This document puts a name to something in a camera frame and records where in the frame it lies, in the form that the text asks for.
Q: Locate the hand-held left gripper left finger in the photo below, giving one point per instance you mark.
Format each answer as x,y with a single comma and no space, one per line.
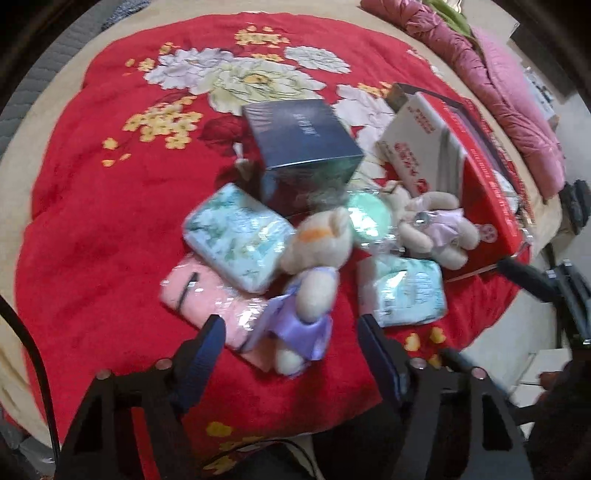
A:
203,355

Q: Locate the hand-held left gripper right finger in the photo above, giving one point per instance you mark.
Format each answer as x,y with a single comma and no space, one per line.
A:
378,355

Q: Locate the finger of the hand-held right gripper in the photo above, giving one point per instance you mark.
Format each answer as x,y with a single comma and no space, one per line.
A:
521,274

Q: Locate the pink towel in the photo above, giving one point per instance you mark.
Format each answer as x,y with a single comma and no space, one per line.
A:
203,295

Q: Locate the floral tissue pack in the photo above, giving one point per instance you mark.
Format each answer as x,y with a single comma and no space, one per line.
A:
406,290
231,235

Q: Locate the small cream plush bear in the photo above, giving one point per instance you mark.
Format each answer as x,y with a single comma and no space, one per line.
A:
429,230

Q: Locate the cream plush bear purple dress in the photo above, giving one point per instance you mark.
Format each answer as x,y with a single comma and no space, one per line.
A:
314,258

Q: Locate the green puff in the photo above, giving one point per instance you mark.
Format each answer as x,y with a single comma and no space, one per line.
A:
369,217

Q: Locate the purple shallow box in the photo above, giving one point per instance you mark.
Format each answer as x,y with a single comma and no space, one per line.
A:
485,122

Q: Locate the person's right forearm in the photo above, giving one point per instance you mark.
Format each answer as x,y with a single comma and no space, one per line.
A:
563,415

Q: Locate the red tissue box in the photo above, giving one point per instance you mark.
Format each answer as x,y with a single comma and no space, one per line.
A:
485,198

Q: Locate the dark bag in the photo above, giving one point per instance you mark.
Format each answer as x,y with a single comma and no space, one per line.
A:
575,203

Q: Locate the pink quilt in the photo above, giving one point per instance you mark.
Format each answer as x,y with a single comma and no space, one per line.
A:
508,92

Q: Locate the white cabinet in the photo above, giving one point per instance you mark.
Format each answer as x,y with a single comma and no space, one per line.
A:
540,92

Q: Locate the red floral blanket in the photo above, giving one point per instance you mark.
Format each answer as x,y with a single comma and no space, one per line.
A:
92,207

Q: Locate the dark blue box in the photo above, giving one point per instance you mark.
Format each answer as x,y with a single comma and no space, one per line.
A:
295,134

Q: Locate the beige bed sheet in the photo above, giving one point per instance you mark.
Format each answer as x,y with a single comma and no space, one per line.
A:
23,175

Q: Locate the green cloth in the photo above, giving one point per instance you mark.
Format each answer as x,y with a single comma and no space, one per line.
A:
450,14

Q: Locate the grey quilted cover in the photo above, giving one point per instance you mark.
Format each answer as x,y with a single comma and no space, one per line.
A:
51,60

